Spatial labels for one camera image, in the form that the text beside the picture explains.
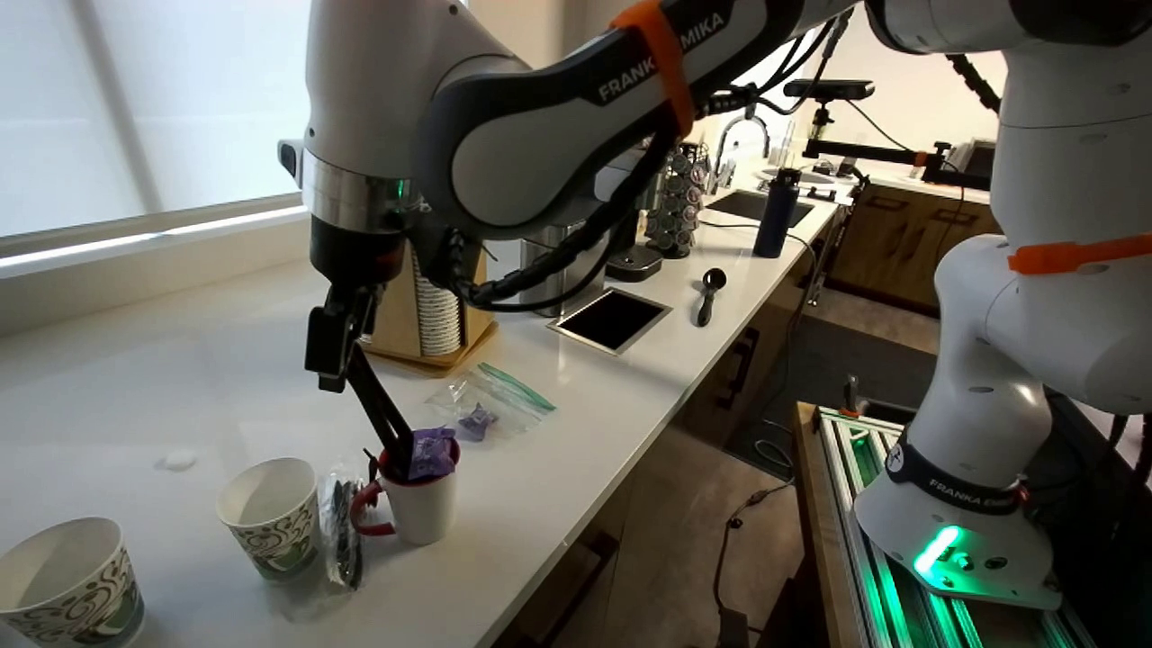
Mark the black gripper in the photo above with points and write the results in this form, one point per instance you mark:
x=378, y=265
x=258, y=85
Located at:
x=358, y=265

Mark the black tongs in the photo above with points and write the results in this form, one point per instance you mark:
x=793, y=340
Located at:
x=384, y=414

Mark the wooden cup dispenser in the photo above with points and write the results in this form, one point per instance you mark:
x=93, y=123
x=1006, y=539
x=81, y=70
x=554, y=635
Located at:
x=396, y=321

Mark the white cup red interior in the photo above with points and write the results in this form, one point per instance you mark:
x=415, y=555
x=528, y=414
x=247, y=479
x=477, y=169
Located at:
x=411, y=501

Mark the middle patterned paper cup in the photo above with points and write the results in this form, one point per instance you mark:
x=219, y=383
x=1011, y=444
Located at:
x=272, y=511

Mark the patterned paper cup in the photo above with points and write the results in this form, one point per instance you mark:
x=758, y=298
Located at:
x=74, y=589
x=272, y=511

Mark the left patterned paper cup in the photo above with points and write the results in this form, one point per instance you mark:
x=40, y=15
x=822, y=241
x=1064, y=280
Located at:
x=74, y=589

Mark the stack of paper cups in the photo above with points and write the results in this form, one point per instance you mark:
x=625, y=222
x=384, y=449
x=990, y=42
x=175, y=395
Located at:
x=438, y=321

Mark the small white lid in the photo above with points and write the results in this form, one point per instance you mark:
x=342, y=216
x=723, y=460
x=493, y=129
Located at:
x=177, y=460

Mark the coffee pod carousel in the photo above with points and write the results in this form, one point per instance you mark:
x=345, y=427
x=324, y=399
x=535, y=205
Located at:
x=676, y=201

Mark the black coffee scoop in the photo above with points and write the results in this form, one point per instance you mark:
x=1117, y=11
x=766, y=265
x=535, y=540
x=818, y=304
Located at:
x=709, y=281

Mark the black tumbler bottle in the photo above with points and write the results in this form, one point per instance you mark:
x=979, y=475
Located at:
x=775, y=213

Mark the wooden cabinet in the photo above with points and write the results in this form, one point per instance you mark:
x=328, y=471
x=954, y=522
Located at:
x=895, y=241

